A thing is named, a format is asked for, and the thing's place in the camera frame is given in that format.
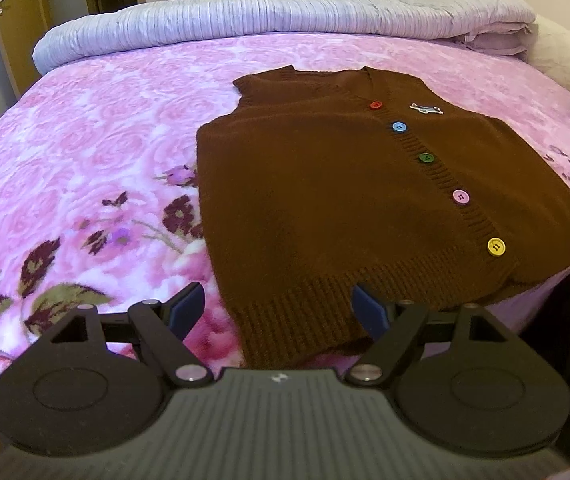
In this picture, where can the wooden door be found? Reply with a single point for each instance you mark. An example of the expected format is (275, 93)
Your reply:
(20, 40)

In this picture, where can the cream pillow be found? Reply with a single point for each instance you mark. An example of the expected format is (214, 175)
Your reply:
(565, 50)

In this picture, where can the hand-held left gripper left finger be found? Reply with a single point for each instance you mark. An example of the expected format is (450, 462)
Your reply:
(187, 310)

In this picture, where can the lavender ribbed quilt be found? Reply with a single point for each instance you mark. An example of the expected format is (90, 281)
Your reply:
(265, 12)

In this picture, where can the pink floral blanket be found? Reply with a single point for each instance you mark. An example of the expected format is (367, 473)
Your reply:
(90, 125)

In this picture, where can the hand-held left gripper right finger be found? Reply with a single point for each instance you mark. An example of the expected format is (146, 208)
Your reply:
(371, 312)

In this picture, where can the brown knitted vest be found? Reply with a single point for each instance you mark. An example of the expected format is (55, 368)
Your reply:
(315, 200)

